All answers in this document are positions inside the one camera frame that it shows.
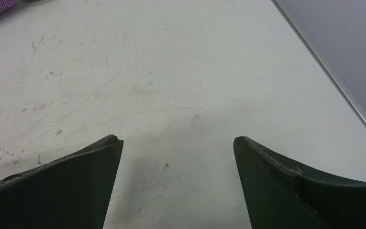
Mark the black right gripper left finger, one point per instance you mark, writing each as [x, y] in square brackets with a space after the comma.
[72, 192]

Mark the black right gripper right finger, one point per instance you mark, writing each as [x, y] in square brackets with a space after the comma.
[282, 193]

